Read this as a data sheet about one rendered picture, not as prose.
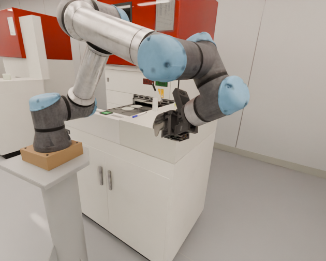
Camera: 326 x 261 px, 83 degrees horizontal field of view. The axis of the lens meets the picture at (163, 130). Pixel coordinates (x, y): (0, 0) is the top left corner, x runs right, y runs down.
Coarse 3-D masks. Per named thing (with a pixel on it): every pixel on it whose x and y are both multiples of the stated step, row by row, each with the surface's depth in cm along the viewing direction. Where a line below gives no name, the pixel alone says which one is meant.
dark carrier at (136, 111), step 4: (136, 104) 165; (116, 108) 147; (120, 108) 148; (136, 108) 150; (140, 108) 151; (144, 108) 152; (148, 108) 153; (116, 112) 136; (120, 112) 136; (124, 112) 137; (128, 112) 138; (132, 112) 138; (136, 112) 138; (140, 112) 139
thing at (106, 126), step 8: (96, 112) 111; (72, 120) 123; (80, 120) 118; (88, 120) 113; (96, 120) 109; (104, 120) 105; (112, 120) 102; (80, 128) 121; (88, 128) 116; (96, 128) 111; (104, 128) 107; (112, 128) 103; (104, 136) 109; (112, 136) 105
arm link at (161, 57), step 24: (72, 0) 46; (72, 24) 46; (96, 24) 41; (120, 24) 38; (120, 48) 37; (144, 48) 31; (168, 48) 29; (192, 48) 34; (144, 72) 32; (168, 72) 30; (192, 72) 36
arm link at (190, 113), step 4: (196, 96) 48; (192, 100) 47; (188, 104) 48; (192, 104) 46; (184, 108) 49; (188, 108) 48; (192, 108) 46; (184, 112) 49; (188, 112) 48; (192, 112) 46; (188, 116) 48; (192, 116) 47; (196, 116) 46; (188, 120) 49; (192, 120) 48; (196, 120) 47; (200, 120) 46; (192, 124) 49; (196, 124) 49; (200, 124) 49
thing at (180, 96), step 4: (176, 88) 60; (172, 92) 61; (176, 92) 58; (180, 92) 59; (184, 92) 59; (176, 96) 58; (180, 96) 57; (184, 96) 58; (188, 96) 60; (176, 100) 57; (180, 100) 55; (184, 100) 56; (188, 100) 58; (176, 104) 56; (180, 104) 54; (184, 104) 55; (180, 108) 54; (180, 112) 53
